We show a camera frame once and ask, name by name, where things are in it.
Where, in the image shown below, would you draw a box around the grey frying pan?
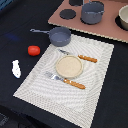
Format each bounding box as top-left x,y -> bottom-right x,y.
31,27 -> 71,47

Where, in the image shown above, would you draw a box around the red sausage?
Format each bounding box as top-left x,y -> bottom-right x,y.
28,45 -> 40,56

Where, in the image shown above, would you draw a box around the white fish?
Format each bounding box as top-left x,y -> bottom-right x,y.
12,60 -> 21,78

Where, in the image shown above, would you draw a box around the brown stove board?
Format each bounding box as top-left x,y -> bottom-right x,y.
48,0 -> 128,43

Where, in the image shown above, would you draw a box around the black stove burner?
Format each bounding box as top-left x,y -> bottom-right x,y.
60,9 -> 76,20

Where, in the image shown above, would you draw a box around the round beige plate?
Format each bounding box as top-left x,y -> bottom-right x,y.
56,55 -> 83,78

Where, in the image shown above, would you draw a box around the woven beige placemat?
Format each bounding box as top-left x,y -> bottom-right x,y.
13,30 -> 115,128

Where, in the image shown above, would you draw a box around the black burner at top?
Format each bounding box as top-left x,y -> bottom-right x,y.
69,0 -> 83,6

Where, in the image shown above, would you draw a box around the beige bowl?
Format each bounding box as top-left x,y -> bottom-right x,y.
119,5 -> 128,30

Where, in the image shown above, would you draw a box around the fork with wooden handle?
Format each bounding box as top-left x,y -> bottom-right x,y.
45,72 -> 85,89

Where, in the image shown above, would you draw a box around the knife with wooden handle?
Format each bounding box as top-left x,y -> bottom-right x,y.
58,49 -> 98,63

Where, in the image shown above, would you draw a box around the grey pot with handles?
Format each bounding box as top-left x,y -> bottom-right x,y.
81,1 -> 104,24

